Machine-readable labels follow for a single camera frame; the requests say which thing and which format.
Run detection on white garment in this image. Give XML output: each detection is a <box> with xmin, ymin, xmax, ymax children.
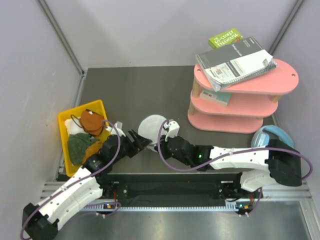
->
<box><xmin>64</xmin><ymin>118</ymin><xmax>87</xmax><ymax>136</ymax></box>

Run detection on orange bra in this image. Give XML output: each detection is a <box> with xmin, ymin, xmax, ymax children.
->
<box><xmin>79</xmin><ymin>109</ymin><xmax>104</xmax><ymax>136</ymax></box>

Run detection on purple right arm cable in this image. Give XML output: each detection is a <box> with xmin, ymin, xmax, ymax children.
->
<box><xmin>157</xmin><ymin>119</ymin><xmax>314</xmax><ymax>180</ymax></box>

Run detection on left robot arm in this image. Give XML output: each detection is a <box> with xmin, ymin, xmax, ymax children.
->
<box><xmin>20</xmin><ymin>130</ymin><xmax>152</xmax><ymax>240</ymax></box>

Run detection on mustard yellow garment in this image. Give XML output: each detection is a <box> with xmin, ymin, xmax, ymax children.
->
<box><xmin>82</xmin><ymin>140</ymin><xmax>103</xmax><ymax>164</ymax></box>

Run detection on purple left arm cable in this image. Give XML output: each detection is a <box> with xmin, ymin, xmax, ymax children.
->
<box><xmin>19</xmin><ymin>119</ymin><xmax>122</xmax><ymax>240</ymax></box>

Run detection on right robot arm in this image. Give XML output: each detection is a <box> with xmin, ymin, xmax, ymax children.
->
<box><xmin>155</xmin><ymin>136</ymin><xmax>303</xmax><ymax>198</ymax></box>

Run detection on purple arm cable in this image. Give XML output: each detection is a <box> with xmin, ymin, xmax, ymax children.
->
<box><xmin>157</xmin><ymin>119</ymin><xmax>314</xmax><ymax>180</ymax></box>
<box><xmin>19</xmin><ymin>119</ymin><xmax>122</xmax><ymax>240</ymax></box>

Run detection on light blue headphones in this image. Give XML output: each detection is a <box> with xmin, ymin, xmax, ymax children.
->
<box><xmin>250</xmin><ymin>125</ymin><xmax>294</xmax><ymax>150</ymax></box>

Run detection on yellow plastic bin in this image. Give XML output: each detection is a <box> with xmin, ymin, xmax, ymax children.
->
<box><xmin>57</xmin><ymin>99</ymin><xmax>108</xmax><ymax>177</ymax></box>

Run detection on green garment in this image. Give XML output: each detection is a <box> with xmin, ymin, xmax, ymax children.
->
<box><xmin>67</xmin><ymin>133</ymin><xmax>96</xmax><ymax>165</ymax></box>

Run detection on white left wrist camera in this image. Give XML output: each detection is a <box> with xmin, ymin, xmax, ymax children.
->
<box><xmin>105</xmin><ymin>121</ymin><xmax>126</xmax><ymax>137</ymax></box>

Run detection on green treehouse book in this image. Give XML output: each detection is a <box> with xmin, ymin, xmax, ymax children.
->
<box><xmin>208</xmin><ymin>28</ymin><xmax>244</xmax><ymax>49</ymax></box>

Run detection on pink three-tier shelf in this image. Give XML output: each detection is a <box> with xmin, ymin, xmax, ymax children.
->
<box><xmin>187</xmin><ymin>59</ymin><xmax>299</xmax><ymax>134</ymax></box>

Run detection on grey spiral-bound manual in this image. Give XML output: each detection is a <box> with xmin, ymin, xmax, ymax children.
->
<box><xmin>195</xmin><ymin>36</ymin><xmax>278</xmax><ymax>92</ymax></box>

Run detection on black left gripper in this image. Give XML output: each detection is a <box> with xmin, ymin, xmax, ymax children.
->
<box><xmin>111</xmin><ymin>129</ymin><xmax>152</xmax><ymax>165</ymax></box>

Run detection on teal paperback book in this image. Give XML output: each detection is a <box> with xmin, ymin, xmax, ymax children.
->
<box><xmin>199</xmin><ymin>88</ymin><xmax>232</xmax><ymax>107</ymax></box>

